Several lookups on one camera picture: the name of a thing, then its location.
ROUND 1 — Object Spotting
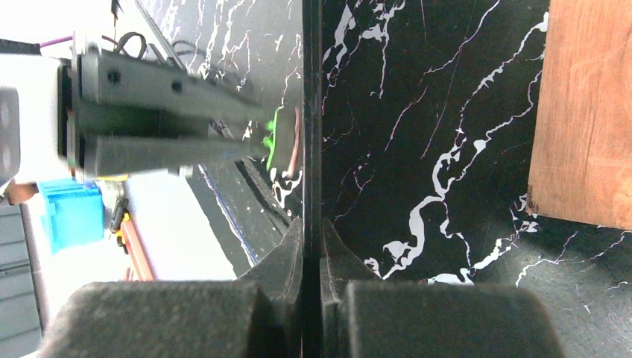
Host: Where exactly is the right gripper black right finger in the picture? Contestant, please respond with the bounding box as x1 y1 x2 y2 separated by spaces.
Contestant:
320 221 563 357

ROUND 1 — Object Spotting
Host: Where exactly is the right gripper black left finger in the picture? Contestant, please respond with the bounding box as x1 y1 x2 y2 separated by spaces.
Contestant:
39 219 304 357

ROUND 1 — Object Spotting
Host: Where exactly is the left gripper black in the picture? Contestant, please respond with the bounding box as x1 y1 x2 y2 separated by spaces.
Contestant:
57 46 274 177

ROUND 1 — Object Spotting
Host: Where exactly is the green whiteboard eraser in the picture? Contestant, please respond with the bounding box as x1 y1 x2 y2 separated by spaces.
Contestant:
262 106 303 180

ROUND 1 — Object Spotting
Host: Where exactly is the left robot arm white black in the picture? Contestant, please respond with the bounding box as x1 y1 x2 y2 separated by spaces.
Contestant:
1 40 273 181

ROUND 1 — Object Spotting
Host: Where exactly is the person hand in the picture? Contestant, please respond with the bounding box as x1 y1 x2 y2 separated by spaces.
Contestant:
4 182 39 206

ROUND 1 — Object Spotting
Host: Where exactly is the blue plastic bin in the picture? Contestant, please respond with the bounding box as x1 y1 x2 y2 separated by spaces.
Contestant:
38 178 105 255

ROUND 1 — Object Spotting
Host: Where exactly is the red orange hand tool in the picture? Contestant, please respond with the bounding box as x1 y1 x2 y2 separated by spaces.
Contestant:
109 198 156 281

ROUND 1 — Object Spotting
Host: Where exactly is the wooden board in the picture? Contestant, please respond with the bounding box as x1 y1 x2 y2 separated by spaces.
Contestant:
528 1 631 230

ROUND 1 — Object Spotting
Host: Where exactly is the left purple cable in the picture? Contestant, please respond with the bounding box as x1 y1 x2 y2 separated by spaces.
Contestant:
39 33 124 51

